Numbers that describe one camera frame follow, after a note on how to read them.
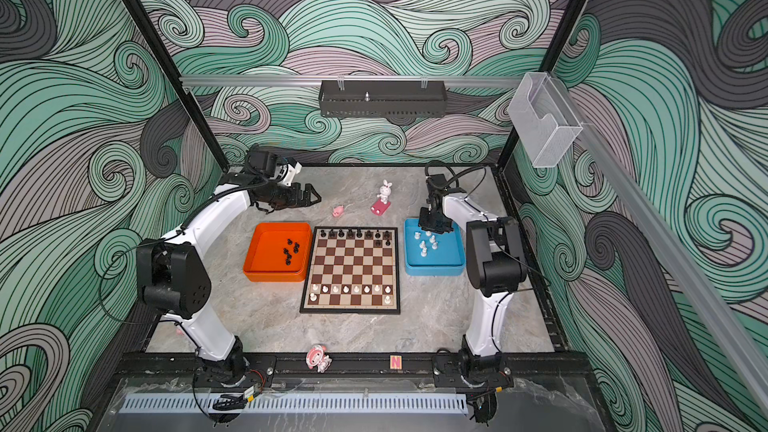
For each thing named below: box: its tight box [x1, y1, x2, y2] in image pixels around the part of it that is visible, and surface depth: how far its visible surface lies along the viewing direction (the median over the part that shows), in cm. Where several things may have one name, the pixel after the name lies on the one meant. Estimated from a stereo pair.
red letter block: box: [390, 355, 402, 370], surface depth 76 cm
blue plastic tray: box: [404, 218, 466, 276], surface depth 97 cm
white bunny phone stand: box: [370, 179, 393, 216], surface depth 106 cm
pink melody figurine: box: [306, 344, 332, 373], surface depth 74 cm
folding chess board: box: [299, 226, 401, 315], surface depth 91 cm
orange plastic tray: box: [242, 222, 312, 282], surface depth 97 cm
